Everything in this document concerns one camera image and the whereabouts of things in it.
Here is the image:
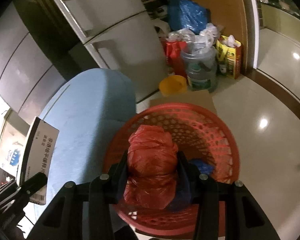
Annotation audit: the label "small blue plastic bag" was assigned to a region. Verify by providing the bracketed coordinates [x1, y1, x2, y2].
[169, 158, 214, 212]

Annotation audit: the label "yellow paper bag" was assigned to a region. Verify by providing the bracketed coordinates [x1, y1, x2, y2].
[216, 35, 242, 80]

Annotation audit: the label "clear water jug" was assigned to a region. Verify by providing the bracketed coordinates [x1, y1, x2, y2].
[181, 42, 218, 92]

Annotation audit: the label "red plastic basket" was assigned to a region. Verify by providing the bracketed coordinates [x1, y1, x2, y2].
[102, 102, 240, 240]

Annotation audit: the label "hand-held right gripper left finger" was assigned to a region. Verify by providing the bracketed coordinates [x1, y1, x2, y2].
[27, 152, 130, 240]

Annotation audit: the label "white two-door refrigerator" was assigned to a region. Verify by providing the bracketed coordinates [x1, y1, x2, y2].
[44, 0, 169, 103]

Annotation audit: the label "grey refrigerator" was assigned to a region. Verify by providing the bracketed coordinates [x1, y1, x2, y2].
[0, 1, 67, 125]

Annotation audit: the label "yellow plastic basin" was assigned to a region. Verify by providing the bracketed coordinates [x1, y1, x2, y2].
[159, 75, 188, 97]

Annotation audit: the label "white cardboard box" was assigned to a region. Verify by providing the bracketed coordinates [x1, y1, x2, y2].
[16, 116, 60, 205]

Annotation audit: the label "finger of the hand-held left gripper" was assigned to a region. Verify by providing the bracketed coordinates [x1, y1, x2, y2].
[17, 172, 48, 201]

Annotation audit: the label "blue tablecloth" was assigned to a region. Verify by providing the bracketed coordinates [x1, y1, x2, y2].
[32, 68, 137, 240]

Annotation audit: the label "flat cardboard sheet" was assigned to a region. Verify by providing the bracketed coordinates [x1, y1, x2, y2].
[150, 91, 218, 115]

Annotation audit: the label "red plastic bag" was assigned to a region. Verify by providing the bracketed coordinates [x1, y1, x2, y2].
[122, 124, 179, 209]

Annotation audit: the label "red gift bag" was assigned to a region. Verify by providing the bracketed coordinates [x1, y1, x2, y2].
[165, 40, 188, 78]

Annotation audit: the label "large blue plastic bag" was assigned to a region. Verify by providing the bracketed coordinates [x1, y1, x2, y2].
[167, 0, 210, 34]

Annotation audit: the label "crumpled white plastic bags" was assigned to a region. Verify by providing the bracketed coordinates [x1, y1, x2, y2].
[169, 23, 225, 53]

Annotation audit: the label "wooden cabinet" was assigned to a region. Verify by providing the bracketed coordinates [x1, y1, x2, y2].
[185, 0, 248, 75]

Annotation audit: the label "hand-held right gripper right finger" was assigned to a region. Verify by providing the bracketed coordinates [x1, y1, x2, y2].
[176, 151, 282, 240]

